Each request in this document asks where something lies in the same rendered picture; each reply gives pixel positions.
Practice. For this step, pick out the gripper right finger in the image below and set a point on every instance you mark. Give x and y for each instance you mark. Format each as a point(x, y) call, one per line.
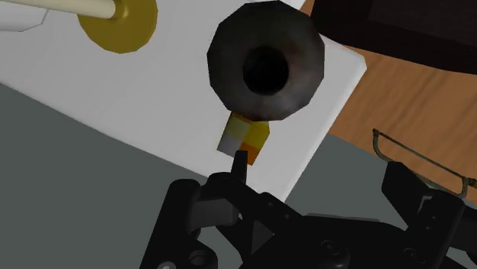
point(432, 216)

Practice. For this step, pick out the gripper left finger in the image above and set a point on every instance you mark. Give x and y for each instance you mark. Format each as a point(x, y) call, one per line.
point(182, 223)

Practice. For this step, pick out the yellow white orange box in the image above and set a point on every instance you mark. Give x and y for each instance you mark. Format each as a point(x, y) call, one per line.
point(242, 132)

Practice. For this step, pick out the white table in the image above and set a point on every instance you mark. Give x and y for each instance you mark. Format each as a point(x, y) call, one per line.
point(149, 97)

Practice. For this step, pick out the black round vase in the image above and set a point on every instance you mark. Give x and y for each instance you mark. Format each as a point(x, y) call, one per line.
point(231, 74)

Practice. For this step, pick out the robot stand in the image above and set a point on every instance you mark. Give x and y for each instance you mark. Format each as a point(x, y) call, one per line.
point(410, 29)

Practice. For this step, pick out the gold base cream pole lamp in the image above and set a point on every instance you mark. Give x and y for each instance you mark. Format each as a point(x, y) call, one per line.
point(123, 35)

